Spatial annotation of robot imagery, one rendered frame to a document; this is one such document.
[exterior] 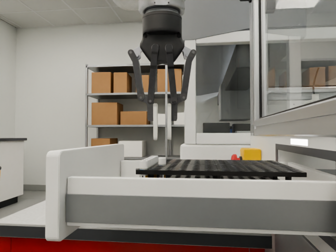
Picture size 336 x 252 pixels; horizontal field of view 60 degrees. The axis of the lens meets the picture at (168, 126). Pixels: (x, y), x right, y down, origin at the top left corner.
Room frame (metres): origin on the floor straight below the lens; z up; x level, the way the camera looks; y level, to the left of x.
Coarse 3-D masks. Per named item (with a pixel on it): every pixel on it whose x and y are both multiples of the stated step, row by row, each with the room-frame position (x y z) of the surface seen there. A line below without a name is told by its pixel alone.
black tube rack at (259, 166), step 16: (176, 160) 0.54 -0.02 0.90; (192, 160) 0.54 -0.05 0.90; (208, 160) 0.54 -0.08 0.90; (224, 160) 0.54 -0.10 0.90; (240, 160) 0.54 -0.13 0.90; (256, 160) 0.54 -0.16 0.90; (272, 160) 0.54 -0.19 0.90; (176, 176) 0.54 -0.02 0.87; (192, 176) 0.54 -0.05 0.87; (208, 176) 0.54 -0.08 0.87; (224, 176) 0.54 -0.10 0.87; (240, 176) 0.54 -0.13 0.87; (256, 176) 0.54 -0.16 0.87; (272, 176) 0.46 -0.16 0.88; (288, 176) 0.37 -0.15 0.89; (304, 176) 0.37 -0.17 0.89
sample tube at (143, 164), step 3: (141, 162) 0.40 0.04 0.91; (144, 162) 0.40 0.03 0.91; (147, 162) 0.40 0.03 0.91; (141, 165) 0.40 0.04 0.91; (144, 165) 0.40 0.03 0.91; (147, 165) 0.40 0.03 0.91; (141, 168) 0.40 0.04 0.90; (144, 168) 0.40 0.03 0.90; (147, 168) 0.40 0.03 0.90; (141, 174) 0.40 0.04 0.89; (144, 174) 0.40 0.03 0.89
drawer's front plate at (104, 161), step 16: (112, 144) 0.58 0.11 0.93; (48, 160) 0.35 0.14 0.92; (64, 160) 0.36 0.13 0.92; (80, 160) 0.41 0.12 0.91; (96, 160) 0.47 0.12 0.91; (112, 160) 0.56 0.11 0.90; (48, 176) 0.35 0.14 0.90; (64, 176) 0.37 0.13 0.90; (112, 176) 0.56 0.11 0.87; (48, 192) 0.35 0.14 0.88; (64, 192) 0.37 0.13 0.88; (48, 208) 0.35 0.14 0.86; (64, 208) 0.37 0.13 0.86; (48, 224) 0.35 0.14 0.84; (64, 224) 0.37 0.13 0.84; (48, 240) 0.36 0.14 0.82
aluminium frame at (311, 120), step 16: (256, 0) 0.84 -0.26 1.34; (256, 16) 0.84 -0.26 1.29; (256, 32) 0.84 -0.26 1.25; (256, 48) 0.84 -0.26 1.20; (256, 64) 0.84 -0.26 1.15; (256, 80) 0.84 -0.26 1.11; (256, 96) 0.84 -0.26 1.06; (256, 112) 0.84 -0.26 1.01; (288, 112) 0.50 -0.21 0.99; (304, 112) 0.42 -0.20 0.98; (320, 112) 0.36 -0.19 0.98; (256, 128) 0.83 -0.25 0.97; (272, 128) 0.61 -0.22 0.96; (288, 128) 0.50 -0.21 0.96; (304, 128) 0.42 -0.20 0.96; (320, 128) 0.36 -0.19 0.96
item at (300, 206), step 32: (128, 160) 0.61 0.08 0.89; (96, 192) 0.37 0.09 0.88; (128, 192) 0.36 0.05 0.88; (160, 192) 0.36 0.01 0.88; (192, 192) 0.35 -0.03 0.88; (224, 192) 0.35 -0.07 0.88; (256, 192) 0.34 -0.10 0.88; (288, 192) 0.34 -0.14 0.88; (320, 192) 0.33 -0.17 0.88; (96, 224) 0.37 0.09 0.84; (128, 224) 0.36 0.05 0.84; (160, 224) 0.35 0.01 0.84; (192, 224) 0.35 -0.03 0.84; (224, 224) 0.34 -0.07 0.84; (256, 224) 0.34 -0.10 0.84; (288, 224) 0.34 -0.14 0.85; (320, 224) 0.33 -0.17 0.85
